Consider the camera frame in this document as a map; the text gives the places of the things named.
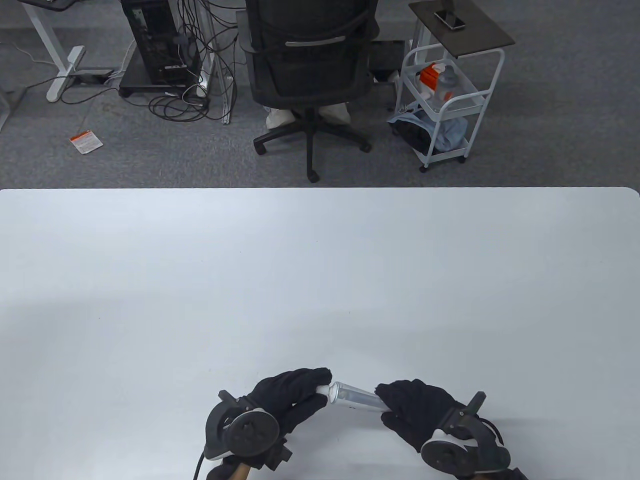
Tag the person's left hand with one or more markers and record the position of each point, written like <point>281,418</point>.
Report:
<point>280,395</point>

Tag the person's right hand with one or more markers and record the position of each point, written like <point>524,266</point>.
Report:
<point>420,407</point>

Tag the person's right thumb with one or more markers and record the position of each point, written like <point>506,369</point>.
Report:
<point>395,422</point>

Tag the person's left thumb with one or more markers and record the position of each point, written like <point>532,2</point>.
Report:
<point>306,411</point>

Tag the silver tube with white cap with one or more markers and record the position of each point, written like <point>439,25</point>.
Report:
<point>352,395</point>

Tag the person's right forearm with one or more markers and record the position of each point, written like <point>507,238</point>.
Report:
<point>505,475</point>

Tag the person's left forearm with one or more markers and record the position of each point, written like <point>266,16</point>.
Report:
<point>232,472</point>

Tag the black left wrist tracker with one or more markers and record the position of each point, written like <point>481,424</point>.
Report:
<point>245,430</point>

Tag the black wrist tracker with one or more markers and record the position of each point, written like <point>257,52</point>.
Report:
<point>462,450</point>
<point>245,430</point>

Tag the black right wrist tracker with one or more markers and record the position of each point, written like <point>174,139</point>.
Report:
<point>462,450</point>

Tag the black bag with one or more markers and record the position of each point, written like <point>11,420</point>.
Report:
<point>412,135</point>

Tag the white rolling cart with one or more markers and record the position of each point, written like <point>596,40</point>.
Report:
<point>450,135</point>

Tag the blue cloth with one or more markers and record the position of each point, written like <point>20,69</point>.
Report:
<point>452,129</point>

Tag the clear plastic bottle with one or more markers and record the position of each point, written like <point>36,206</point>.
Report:
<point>447,87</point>

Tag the orange and white paper packet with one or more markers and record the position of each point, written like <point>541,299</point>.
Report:
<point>86,142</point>

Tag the orange and white box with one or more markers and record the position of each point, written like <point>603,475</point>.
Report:
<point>430,76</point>

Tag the black office chair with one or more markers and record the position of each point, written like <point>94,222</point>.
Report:
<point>310,55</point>

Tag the black computer floor stand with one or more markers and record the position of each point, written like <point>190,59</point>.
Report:
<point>135,80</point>

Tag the white metal desk leg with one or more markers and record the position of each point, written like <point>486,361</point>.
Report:
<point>212,45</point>

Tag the black power strip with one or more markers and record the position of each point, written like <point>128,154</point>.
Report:
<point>92,76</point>

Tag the dark board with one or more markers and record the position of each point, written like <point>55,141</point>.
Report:
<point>462,30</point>

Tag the black computer tower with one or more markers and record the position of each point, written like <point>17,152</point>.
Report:
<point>160,40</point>

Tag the black smartphone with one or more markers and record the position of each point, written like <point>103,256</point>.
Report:
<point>449,20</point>

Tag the black desk top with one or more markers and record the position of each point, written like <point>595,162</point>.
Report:
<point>50,4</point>

